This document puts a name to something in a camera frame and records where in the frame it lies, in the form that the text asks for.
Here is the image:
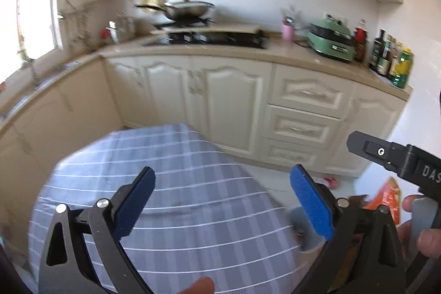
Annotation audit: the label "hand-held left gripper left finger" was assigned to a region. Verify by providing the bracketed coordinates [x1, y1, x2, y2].
[39, 166, 156, 294]

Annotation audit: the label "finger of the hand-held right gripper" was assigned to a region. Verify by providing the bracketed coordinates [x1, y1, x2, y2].
[346, 130, 409, 174]

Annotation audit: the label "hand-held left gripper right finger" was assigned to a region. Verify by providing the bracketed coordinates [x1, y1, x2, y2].
[289, 164, 405, 294]

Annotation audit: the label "person's right hand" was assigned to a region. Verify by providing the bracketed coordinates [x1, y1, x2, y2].
[396, 195, 441, 258]

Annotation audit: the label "person's left hand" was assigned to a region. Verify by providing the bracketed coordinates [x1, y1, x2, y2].
[179, 276, 216, 294]

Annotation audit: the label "orange printed carton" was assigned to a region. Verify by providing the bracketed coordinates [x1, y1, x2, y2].
[363, 177, 402, 226]

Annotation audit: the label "cream cabinet drawer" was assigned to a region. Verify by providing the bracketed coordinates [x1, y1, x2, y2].
[272, 65, 352, 119]
[263, 139, 322, 171]
[265, 104, 341, 150]

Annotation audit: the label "yellow oil bottle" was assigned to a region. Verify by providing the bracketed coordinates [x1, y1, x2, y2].
[393, 46, 414, 89]

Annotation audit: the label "brown glass bottle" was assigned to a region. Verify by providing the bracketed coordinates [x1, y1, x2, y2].
[382, 35, 397, 77]

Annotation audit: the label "red cap sauce bottle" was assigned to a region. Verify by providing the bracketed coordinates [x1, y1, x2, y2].
[354, 19, 367, 62]

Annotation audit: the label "green electric cooker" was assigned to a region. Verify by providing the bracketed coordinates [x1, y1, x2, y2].
[306, 16, 356, 63]

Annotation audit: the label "cream lower cabinets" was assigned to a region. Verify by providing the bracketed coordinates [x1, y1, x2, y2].
[0, 49, 409, 246]

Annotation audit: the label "black gas stove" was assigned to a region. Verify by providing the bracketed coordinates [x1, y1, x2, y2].
[143, 31, 268, 49]

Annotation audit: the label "row of hanging utensils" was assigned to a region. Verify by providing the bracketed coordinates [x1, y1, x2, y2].
[60, 1, 97, 47]

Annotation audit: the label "steel wok with lid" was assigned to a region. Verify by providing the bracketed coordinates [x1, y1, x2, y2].
[135, 0, 216, 22]

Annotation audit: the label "kitchen window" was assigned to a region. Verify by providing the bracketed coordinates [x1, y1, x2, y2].
[0, 0, 64, 60]

